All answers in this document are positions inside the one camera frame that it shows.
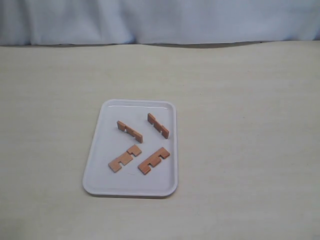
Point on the notched wooden piece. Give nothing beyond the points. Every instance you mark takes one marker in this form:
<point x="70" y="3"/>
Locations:
<point x="153" y="160"/>
<point x="125" y="128"/>
<point x="159" y="127"/>
<point x="122" y="160"/>

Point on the white plastic tray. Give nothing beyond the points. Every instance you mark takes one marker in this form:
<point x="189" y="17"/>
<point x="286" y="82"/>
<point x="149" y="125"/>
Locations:
<point x="109" y="142"/>

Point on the white backdrop cloth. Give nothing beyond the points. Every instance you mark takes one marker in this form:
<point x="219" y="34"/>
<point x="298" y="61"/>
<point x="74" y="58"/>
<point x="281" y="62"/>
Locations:
<point x="181" y="22"/>

